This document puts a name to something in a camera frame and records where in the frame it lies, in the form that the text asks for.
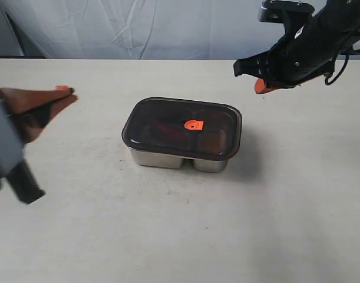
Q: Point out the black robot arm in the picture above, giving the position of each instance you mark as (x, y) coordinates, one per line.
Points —
(339, 18)

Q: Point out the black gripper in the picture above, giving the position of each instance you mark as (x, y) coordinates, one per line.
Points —
(289, 63)

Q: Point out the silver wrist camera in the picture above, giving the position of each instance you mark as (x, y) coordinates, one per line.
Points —
(273, 11)

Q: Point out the yellow cheese wedge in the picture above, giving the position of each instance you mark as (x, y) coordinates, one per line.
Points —
(214, 142)

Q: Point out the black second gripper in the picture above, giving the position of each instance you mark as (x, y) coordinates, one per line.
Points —
(34, 110)

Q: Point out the stainless steel lunch box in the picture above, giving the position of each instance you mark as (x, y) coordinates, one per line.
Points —
(168, 161)

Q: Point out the dark transparent box lid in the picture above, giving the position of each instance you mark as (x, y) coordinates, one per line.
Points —
(184, 128)

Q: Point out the red sausage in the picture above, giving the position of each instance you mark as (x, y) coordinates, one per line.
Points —
(167, 132)

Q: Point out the white backdrop cloth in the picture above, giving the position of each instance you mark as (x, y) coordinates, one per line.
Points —
(143, 30)

